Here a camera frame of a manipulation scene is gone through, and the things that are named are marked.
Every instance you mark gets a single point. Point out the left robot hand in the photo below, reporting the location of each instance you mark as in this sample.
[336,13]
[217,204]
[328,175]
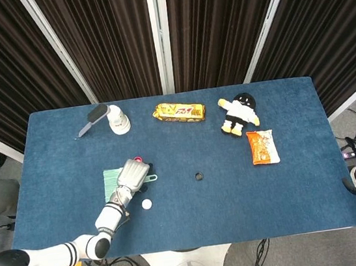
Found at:
[134,174]

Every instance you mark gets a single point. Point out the red bottle cap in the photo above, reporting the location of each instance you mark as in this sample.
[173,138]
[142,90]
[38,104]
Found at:
[138,159]

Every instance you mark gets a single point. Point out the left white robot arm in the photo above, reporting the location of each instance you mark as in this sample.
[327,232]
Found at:
[110,217]

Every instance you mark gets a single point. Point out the white bottle cap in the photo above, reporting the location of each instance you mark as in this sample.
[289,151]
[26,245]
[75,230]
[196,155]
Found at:
[147,204]

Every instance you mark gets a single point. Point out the black bottle cap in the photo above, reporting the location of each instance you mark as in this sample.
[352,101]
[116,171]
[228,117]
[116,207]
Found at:
[199,176]

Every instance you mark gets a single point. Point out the stack of white paper cups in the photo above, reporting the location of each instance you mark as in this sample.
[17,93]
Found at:
[119,122]

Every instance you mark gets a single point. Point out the yellow biscuit package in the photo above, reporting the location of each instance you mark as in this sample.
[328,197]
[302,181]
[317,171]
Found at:
[178,113]

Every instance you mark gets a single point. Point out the blue tablecloth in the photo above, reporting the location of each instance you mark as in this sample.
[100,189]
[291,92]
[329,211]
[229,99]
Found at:
[208,214]

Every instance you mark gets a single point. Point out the black and white plush toy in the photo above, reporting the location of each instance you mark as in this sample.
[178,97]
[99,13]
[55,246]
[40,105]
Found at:
[239,112]

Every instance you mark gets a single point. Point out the orange snack bag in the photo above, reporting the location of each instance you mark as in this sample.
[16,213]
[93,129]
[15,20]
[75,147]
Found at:
[262,148]

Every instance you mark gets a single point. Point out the white partition post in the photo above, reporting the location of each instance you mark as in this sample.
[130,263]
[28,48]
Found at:
[268,22]
[59,50]
[155,37]

